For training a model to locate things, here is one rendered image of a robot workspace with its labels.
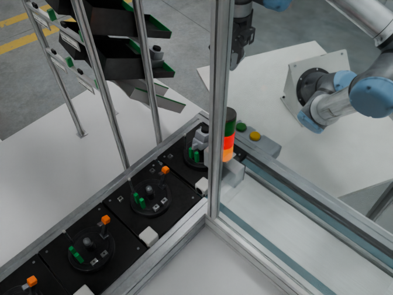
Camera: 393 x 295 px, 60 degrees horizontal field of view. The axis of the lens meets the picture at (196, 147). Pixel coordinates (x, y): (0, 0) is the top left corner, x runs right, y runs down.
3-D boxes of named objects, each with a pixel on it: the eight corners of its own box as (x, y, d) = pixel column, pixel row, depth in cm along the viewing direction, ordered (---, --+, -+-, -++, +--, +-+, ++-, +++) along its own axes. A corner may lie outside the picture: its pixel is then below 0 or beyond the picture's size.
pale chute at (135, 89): (162, 96, 147) (168, 87, 145) (180, 113, 140) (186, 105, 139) (111, 78, 124) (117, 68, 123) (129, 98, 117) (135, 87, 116)
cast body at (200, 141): (203, 138, 127) (206, 122, 122) (212, 144, 125) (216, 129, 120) (188, 146, 121) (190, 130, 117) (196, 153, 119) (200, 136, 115)
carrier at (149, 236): (154, 162, 129) (150, 141, 120) (201, 200, 119) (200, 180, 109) (102, 203, 119) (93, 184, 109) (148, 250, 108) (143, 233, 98)
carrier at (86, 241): (102, 204, 119) (92, 185, 109) (148, 250, 108) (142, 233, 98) (39, 254, 108) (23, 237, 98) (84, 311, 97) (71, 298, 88)
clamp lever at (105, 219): (104, 230, 107) (106, 213, 103) (108, 235, 107) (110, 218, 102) (95, 236, 105) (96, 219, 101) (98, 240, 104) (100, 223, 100)
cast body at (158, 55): (154, 61, 128) (159, 43, 124) (162, 67, 126) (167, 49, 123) (137, 62, 122) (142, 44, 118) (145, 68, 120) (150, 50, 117)
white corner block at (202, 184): (203, 182, 124) (203, 175, 120) (213, 189, 122) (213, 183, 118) (194, 190, 121) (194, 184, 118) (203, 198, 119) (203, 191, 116)
